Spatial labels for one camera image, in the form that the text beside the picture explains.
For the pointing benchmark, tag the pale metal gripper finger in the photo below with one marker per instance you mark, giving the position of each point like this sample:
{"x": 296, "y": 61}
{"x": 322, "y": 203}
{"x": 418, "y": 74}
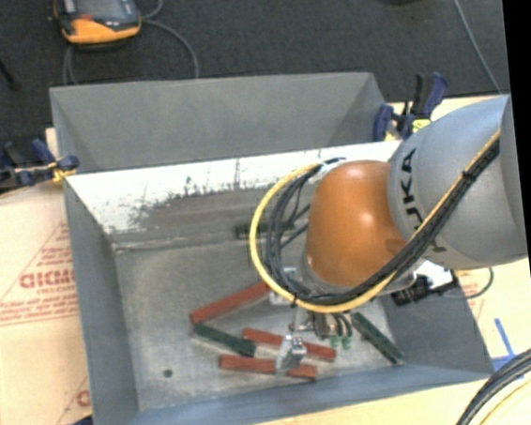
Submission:
{"x": 284, "y": 356}
{"x": 297, "y": 350}

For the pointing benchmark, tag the red-brown flat block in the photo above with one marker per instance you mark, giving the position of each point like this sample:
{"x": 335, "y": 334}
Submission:
{"x": 264, "y": 336}
{"x": 246, "y": 363}
{"x": 228, "y": 303}

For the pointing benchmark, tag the dark green flat block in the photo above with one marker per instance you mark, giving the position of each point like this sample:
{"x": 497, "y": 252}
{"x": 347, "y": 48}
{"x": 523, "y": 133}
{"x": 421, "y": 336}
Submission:
{"x": 378, "y": 339}
{"x": 224, "y": 339}

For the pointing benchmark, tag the grey metal bin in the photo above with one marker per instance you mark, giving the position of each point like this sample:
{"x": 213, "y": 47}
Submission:
{"x": 171, "y": 306}

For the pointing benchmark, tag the brown cardboard board red print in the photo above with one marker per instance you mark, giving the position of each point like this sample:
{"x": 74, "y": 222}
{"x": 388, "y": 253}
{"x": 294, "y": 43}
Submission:
{"x": 28, "y": 288}

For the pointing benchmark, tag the black cylinder on white bracket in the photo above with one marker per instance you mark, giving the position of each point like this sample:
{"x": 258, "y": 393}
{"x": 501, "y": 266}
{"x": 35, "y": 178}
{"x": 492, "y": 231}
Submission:
{"x": 413, "y": 291}

